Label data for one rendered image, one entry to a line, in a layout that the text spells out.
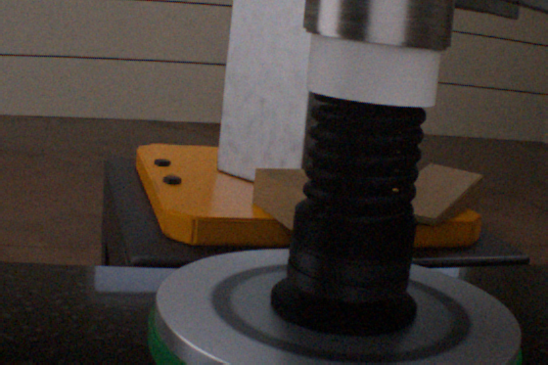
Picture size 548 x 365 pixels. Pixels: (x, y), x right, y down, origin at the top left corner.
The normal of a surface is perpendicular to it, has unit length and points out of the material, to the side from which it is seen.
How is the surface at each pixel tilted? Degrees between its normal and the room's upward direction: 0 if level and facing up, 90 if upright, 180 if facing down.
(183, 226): 90
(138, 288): 0
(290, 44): 90
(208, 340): 0
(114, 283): 0
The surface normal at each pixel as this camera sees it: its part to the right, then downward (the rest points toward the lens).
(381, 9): -0.15, 0.18
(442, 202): -0.01, -0.93
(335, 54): -0.67, 0.08
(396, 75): 0.24, 0.22
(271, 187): -0.92, -0.01
